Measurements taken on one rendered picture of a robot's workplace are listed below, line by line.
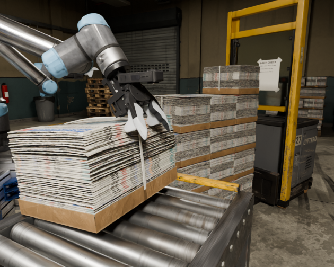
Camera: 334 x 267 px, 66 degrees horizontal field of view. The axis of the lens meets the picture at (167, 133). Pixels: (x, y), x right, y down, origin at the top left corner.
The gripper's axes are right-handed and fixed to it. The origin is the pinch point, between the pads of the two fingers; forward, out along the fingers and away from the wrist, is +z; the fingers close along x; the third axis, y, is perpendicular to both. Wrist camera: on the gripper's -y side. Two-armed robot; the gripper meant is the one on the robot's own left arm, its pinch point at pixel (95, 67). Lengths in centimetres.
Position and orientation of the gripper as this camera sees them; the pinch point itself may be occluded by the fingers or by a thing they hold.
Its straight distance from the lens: 176.4
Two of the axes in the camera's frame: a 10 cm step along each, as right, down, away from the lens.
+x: 5.2, 2.9, -8.0
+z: 8.5, -1.0, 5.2
